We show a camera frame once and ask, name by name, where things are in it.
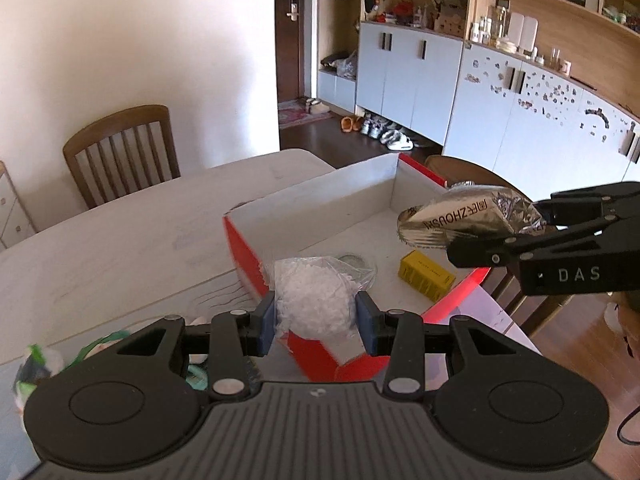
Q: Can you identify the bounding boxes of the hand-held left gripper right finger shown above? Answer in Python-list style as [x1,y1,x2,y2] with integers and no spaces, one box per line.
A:
[354,291,533,402]

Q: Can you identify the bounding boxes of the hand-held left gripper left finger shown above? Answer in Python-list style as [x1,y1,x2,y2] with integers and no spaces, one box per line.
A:
[116,292,277,402]

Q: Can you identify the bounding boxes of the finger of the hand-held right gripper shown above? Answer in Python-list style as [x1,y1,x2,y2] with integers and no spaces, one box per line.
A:
[532,181,640,227]
[446,214,621,268]

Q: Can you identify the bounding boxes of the silver foil packet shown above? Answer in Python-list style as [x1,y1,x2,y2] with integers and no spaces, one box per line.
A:
[396,182,547,251]

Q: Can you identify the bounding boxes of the clear bag of white filling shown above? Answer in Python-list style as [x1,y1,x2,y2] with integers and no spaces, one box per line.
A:
[260,254,378,338]

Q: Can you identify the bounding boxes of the red and white cardboard box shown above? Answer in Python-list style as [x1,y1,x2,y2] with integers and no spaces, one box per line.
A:
[222,152,493,383]

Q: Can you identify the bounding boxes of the green and white packet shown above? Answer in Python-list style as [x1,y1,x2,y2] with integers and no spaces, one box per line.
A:
[12,344,66,413]

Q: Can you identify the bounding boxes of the small yellow box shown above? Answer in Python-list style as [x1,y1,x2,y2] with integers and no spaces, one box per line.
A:
[398,251,457,302]

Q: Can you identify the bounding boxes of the small round lid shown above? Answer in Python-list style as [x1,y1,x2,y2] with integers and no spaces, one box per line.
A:
[336,254,377,273]

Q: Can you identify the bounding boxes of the pale pink plush item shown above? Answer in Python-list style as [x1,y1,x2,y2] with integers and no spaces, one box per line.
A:
[186,316,213,364]

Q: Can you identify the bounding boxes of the wooden slat-back chair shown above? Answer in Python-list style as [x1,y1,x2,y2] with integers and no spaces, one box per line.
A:
[425,155,576,338]
[63,105,181,210]

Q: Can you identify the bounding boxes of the grey-blue cabinet with stickers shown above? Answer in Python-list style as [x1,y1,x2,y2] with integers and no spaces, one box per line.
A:
[442,40,640,186]

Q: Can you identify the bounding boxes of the white sandals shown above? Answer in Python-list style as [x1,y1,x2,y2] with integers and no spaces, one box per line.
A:
[382,129,415,151]

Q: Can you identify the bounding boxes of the grey sneakers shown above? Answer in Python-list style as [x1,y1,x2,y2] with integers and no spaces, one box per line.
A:
[360,115,396,139]

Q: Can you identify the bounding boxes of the teal rimmed white packet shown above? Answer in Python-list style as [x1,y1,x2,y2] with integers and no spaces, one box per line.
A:
[75,329,132,362]

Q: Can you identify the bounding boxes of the white storage containers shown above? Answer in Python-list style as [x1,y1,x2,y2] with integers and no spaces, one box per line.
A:
[507,12,538,53]

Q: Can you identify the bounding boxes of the grey-blue shoe cabinet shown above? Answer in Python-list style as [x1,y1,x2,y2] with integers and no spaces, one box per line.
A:
[355,20,465,146]

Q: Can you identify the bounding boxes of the glass jar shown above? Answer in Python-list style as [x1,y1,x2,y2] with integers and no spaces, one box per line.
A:
[487,5,508,41]

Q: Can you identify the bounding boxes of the red patterned door rug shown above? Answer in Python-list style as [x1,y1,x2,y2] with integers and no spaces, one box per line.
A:
[278,100,337,131]

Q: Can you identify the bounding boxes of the low grey-blue bench cabinet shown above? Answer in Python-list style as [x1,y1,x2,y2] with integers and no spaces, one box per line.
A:
[316,69,358,116]

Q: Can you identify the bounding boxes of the cardboard model house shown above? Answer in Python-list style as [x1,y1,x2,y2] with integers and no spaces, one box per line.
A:
[434,7,466,36]

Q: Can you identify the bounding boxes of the clear plastic bag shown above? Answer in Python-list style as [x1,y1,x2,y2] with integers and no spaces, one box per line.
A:
[334,52,359,80]

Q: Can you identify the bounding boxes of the dark brown door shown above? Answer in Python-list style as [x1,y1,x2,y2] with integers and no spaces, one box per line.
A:
[274,0,306,106]

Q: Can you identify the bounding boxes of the white drawer sideboard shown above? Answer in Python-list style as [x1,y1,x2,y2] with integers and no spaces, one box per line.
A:
[0,160,38,251]

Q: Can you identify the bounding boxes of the black cable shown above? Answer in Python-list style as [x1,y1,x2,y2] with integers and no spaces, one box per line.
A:
[616,402,640,445]

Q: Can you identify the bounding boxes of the wooden wall shelf unit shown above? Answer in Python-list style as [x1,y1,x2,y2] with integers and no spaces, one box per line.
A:
[470,0,640,111]

